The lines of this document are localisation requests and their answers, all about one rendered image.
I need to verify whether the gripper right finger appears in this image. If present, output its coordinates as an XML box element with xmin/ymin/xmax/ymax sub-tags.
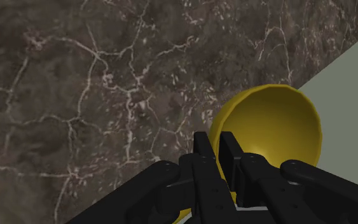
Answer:
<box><xmin>218</xmin><ymin>131</ymin><xmax>358</xmax><ymax>224</ymax></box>

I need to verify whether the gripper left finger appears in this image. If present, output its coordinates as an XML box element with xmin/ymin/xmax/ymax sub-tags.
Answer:
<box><xmin>65</xmin><ymin>131</ymin><xmax>240</xmax><ymax>224</ymax></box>

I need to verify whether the yellow bowl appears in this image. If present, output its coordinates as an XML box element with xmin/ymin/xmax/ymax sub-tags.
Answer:
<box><xmin>172</xmin><ymin>83</ymin><xmax>323</xmax><ymax>224</ymax></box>

